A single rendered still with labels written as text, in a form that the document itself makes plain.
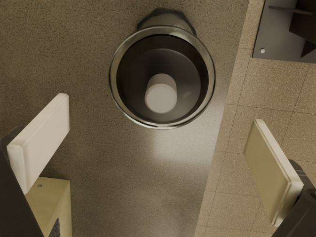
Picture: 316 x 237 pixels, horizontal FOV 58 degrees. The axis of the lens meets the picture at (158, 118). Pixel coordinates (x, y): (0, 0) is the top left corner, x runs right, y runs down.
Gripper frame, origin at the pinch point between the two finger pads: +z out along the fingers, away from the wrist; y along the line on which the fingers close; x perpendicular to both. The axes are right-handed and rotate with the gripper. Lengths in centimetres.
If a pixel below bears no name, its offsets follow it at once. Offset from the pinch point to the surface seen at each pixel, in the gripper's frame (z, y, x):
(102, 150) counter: 32.7, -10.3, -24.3
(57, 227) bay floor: 25.1, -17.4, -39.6
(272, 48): 125, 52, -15
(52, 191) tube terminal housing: 28.5, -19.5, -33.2
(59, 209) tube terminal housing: 25.5, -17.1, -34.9
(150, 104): 5.6, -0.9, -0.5
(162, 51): 8.6, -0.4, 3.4
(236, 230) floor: 128, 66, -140
